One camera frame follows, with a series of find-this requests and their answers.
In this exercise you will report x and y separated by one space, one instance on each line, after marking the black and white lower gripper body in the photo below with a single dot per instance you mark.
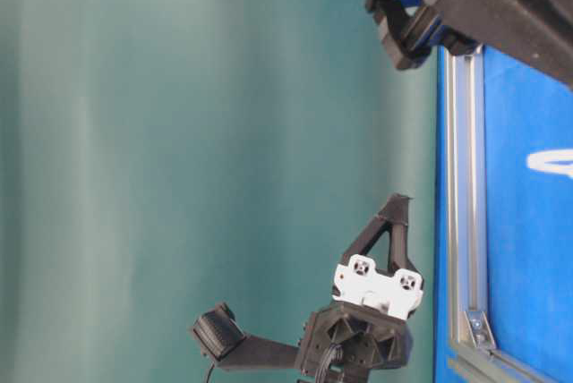
364 328

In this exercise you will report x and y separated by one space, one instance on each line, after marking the blue board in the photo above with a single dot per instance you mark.
528 185

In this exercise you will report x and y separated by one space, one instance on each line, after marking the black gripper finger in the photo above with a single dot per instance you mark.
535 32
398 256
395 210

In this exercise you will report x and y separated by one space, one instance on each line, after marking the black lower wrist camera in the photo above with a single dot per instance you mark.
217 332

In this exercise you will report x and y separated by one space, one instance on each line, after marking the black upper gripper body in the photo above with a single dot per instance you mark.
409 29

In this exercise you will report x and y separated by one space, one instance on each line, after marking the aluminium extrusion frame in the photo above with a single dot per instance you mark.
466 348

